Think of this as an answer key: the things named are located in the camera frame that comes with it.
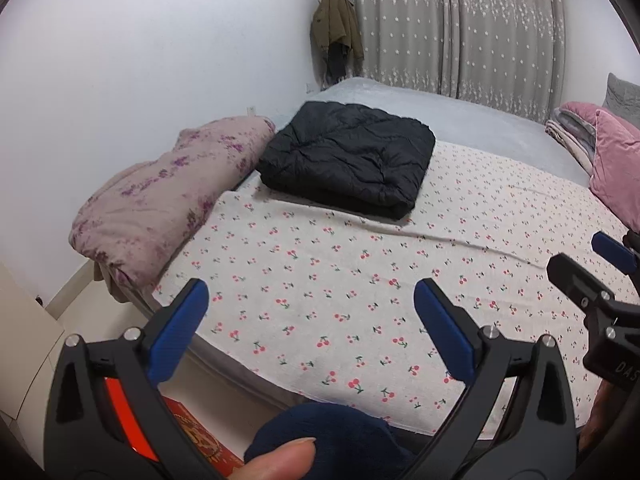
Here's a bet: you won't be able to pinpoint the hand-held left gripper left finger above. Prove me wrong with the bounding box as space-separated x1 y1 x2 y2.
44 278 227 480

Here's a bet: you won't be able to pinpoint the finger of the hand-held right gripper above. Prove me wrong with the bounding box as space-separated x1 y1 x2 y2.
591 230 640 277
546 253 620 317

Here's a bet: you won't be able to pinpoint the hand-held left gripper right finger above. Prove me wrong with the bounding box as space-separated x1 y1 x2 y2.
413 277 579 480

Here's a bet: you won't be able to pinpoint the black quilted jacket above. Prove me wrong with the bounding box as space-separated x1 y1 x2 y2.
256 101 436 221

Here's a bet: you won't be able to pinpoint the person's right forearm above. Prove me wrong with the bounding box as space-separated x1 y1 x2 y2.
577 377 626 456

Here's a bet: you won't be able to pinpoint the person's left hand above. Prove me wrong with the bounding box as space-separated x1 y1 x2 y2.
197 437 317 480

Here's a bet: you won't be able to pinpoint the pink velvet pillow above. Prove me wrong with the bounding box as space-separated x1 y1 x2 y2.
589 109 640 222

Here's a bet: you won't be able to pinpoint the red box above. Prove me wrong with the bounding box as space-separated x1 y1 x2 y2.
102 375 246 479

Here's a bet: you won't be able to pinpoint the cherry print bed sheet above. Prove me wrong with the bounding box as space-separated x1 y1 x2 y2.
150 140 640 442

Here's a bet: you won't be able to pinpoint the folded pink and grey blankets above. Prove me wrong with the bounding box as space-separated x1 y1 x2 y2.
545 101 609 177

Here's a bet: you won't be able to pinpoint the pink floral quilt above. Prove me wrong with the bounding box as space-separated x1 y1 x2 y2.
69 115 277 292

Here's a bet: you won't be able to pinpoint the white cabinet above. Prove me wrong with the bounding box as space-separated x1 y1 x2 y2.
0 260 69 422

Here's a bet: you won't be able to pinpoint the grey quilted pillow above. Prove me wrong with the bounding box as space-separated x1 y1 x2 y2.
602 72 640 127

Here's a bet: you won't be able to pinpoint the person's dark blue clothing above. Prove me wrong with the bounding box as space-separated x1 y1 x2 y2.
243 402 418 480

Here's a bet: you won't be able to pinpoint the bed with grey cover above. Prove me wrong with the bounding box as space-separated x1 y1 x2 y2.
125 77 603 411

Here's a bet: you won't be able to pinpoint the grey star print curtain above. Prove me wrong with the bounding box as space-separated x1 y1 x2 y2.
332 0 569 124

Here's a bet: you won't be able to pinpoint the dark hanging garment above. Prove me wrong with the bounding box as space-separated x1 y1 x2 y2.
326 42 351 84

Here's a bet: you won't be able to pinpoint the olive green hanging jacket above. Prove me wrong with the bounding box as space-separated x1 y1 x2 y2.
310 0 365 64

